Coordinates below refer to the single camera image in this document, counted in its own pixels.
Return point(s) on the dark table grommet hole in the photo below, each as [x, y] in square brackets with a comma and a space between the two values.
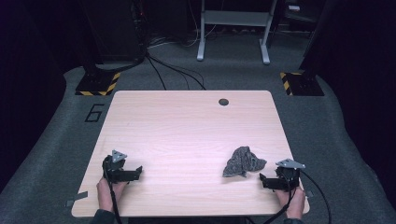
[223, 102]

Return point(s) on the person's right hand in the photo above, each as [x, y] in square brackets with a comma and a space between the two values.
[294, 203]

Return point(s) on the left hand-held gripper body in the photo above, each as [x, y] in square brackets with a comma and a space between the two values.
[115, 168]

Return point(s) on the grey tape strip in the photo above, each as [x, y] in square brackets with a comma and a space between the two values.
[309, 194]
[77, 197]

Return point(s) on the black hazard-striped base plate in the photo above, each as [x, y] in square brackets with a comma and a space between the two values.
[98, 83]
[303, 84]

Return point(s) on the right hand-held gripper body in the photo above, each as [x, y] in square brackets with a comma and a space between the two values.
[288, 175]

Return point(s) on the grey towel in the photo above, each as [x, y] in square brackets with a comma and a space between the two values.
[243, 162]

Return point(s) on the person's left hand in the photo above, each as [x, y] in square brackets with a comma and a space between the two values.
[109, 193]

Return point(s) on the black stand column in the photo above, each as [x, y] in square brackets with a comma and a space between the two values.
[314, 37]

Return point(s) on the white metal desk frame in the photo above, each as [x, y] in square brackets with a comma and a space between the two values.
[233, 18]

